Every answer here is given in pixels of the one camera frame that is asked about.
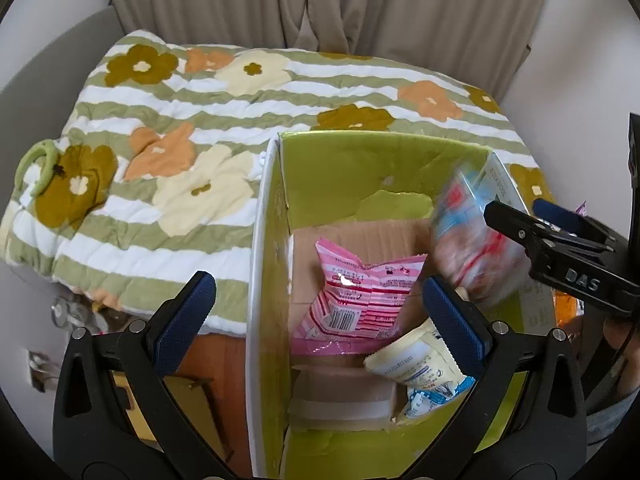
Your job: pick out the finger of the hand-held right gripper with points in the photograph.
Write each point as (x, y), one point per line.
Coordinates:
(555, 212)
(575, 272)

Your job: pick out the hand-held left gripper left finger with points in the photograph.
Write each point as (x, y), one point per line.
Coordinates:
(187, 305)

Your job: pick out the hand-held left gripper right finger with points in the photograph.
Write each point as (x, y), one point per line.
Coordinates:
(452, 315)

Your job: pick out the red white snack packet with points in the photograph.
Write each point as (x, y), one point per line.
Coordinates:
(465, 240)

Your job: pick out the green cardboard box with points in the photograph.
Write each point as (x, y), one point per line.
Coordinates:
(350, 175)

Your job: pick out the person's right forearm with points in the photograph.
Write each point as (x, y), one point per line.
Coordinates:
(612, 412)

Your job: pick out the purple snack packet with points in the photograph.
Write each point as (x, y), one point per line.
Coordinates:
(581, 208)

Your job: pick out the orange yellow snack packet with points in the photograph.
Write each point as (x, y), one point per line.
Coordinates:
(567, 305)

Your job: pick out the cream snack packet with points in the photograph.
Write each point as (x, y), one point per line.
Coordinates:
(405, 360)

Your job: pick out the blue white snack packet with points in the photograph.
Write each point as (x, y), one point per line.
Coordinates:
(425, 400)

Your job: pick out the pink striped snack packet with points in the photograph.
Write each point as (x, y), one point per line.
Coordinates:
(350, 300)

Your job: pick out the floral striped blanket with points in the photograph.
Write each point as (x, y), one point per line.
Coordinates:
(200, 110)

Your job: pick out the grey headboard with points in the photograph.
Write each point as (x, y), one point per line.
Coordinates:
(50, 50)

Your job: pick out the beige curtain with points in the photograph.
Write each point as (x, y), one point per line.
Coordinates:
(300, 0)

